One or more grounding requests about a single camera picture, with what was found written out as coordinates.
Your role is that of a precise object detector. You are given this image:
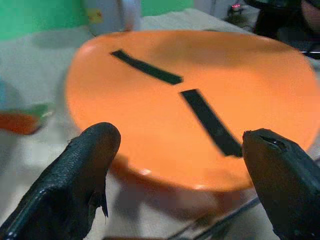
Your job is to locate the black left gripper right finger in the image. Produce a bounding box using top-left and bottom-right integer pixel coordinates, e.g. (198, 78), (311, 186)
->
(242, 128), (320, 240)

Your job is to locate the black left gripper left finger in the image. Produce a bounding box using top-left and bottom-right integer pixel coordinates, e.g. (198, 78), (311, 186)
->
(0, 121), (122, 240)

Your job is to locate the orange and green bowl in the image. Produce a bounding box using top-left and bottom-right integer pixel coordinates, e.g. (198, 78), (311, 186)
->
(0, 103), (54, 136)

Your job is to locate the wide black tape strip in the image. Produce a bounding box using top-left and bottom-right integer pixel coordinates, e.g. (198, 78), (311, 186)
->
(179, 88), (244, 158)

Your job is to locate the orange round plate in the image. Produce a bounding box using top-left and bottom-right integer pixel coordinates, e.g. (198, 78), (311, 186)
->
(65, 30), (320, 193)

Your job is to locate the long black tape strip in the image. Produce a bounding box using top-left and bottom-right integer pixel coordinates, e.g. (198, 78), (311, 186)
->
(110, 49), (184, 87)

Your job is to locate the black device with red light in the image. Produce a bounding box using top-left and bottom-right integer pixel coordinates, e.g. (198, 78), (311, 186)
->
(226, 0), (320, 60)

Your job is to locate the green chair back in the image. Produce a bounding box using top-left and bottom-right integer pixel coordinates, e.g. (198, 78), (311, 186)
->
(0, 0), (196, 41)

